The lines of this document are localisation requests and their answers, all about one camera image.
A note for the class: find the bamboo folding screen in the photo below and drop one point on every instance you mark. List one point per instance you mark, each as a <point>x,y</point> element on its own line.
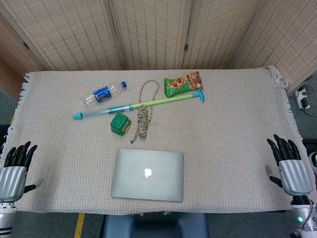
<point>153,32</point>

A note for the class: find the clear bottle blue label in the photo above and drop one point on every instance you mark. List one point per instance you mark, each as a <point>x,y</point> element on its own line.
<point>101,94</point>

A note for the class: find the green square box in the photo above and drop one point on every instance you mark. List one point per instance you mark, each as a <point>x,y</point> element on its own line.
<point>119,124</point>

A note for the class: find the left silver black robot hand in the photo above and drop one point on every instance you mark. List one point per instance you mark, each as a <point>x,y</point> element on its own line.
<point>12,178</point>

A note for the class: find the green orange snack bag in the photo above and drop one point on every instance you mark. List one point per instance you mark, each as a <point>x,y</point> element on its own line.
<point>180,85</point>

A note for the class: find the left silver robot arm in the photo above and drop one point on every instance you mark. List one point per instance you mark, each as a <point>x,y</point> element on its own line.
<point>6,218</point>

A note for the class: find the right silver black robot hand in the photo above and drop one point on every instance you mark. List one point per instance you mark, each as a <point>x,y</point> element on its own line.
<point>294,176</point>

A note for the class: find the white power strip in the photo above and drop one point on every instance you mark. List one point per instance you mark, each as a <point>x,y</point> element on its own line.
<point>302,99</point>

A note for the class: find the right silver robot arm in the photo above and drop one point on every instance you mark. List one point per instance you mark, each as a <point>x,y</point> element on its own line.
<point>305,218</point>

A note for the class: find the silver laptop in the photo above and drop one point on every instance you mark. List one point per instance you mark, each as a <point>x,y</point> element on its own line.
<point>148,183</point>

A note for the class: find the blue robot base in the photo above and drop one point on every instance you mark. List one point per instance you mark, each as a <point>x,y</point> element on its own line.
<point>156,226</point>

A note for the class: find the green blue water pump toy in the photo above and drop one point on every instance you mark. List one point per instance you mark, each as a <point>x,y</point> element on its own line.
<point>163,100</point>

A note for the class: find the beige woven tablecloth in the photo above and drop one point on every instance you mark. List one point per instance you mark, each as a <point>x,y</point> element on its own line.
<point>223,138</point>

